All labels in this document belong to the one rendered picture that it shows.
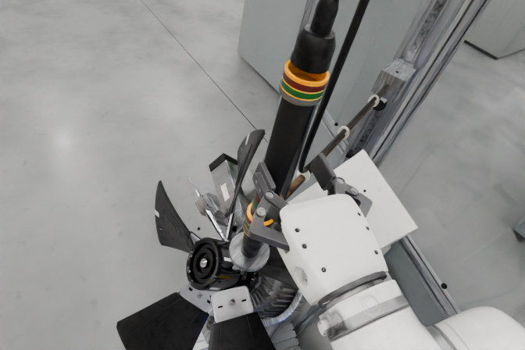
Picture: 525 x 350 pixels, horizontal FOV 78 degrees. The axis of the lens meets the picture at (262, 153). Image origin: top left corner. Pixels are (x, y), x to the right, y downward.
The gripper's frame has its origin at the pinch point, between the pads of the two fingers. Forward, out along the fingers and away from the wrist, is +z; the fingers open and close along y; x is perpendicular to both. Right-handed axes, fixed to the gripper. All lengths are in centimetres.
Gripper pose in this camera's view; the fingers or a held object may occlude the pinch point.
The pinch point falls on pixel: (291, 171)
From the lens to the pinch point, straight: 41.3
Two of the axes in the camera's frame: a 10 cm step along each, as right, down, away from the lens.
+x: 2.6, -6.3, -7.3
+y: 9.0, -1.2, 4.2
